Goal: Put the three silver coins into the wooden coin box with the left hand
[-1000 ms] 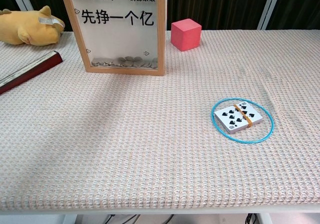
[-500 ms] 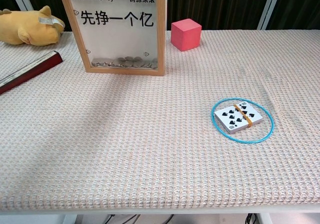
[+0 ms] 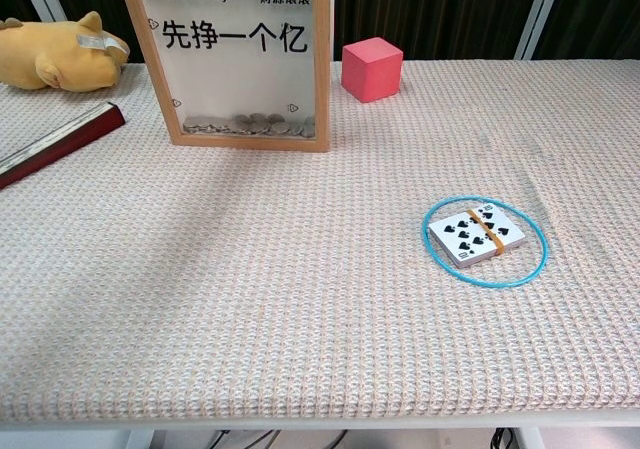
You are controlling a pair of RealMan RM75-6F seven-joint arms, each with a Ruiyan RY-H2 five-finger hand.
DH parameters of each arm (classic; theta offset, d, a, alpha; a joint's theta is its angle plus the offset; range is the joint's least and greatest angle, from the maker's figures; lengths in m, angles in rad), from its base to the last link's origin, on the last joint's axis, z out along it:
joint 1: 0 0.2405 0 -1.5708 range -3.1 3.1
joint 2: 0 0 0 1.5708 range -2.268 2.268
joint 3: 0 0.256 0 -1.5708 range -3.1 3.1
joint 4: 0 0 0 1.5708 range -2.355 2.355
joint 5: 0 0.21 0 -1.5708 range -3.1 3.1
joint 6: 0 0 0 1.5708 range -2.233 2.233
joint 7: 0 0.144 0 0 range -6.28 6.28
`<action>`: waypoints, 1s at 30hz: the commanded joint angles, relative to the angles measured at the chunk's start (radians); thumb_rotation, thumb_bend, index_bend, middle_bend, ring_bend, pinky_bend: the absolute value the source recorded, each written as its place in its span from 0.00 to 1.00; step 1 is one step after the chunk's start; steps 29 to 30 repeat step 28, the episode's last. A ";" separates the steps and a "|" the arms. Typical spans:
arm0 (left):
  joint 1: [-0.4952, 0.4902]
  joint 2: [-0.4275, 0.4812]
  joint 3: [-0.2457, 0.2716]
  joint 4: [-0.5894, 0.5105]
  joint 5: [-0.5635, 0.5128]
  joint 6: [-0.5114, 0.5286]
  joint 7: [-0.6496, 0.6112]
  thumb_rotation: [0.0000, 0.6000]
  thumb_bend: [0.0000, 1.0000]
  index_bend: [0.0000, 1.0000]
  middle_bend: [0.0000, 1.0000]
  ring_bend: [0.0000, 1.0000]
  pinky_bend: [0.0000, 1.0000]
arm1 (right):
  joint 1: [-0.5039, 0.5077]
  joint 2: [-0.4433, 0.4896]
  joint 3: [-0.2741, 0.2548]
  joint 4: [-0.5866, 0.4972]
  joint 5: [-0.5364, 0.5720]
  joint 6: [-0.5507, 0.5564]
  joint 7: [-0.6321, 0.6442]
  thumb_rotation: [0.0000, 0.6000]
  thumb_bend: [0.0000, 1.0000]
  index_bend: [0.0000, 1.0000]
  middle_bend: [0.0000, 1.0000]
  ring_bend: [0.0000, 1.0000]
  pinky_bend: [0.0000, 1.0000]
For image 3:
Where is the black cable bundle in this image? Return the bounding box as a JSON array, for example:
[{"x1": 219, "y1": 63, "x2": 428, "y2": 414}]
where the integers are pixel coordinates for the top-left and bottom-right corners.
[
  {"x1": 209, "y1": 428, "x2": 351, "y2": 449},
  {"x1": 489, "y1": 426, "x2": 517, "y2": 449}
]

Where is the yellow plush toy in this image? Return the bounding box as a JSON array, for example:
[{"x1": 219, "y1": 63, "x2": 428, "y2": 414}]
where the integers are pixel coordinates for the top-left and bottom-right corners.
[{"x1": 0, "y1": 10, "x2": 131, "y2": 93}]

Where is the wooden glass money box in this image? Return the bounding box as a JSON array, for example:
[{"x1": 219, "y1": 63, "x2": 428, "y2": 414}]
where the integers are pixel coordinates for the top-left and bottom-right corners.
[{"x1": 114, "y1": 0, "x2": 334, "y2": 154}]

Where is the blue ring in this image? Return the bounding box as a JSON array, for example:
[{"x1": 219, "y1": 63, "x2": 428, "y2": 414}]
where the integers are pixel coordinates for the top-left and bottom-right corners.
[{"x1": 420, "y1": 195, "x2": 550, "y2": 289}]

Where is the white plush label tag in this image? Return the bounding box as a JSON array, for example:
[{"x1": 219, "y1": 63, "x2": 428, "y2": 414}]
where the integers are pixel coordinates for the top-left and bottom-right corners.
[{"x1": 77, "y1": 32, "x2": 130, "y2": 61}]

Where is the playing card deck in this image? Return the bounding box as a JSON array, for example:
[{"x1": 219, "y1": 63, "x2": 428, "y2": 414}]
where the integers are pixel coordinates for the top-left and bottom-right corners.
[{"x1": 427, "y1": 202, "x2": 527, "y2": 270}]

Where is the pink woven table cloth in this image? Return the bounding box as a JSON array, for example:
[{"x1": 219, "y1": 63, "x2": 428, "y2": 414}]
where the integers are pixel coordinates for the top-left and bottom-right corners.
[{"x1": 0, "y1": 58, "x2": 640, "y2": 423}]

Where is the red cube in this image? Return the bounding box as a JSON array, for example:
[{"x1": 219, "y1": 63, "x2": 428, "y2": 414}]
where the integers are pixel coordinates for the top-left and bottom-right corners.
[{"x1": 341, "y1": 37, "x2": 405, "y2": 104}]

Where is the dark red folded fan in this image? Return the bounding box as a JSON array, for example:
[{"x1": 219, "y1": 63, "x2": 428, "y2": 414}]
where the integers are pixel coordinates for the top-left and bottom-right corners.
[{"x1": 0, "y1": 100, "x2": 127, "y2": 190}]

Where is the orange rubber band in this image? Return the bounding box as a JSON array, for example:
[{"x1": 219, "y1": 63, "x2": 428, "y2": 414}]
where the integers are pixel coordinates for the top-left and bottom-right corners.
[{"x1": 467, "y1": 208, "x2": 506, "y2": 258}]

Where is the black pleated curtain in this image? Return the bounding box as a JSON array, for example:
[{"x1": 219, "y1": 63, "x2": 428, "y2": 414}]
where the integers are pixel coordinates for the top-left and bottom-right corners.
[{"x1": 0, "y1": 0, "x2": 640, "y2": 61}]

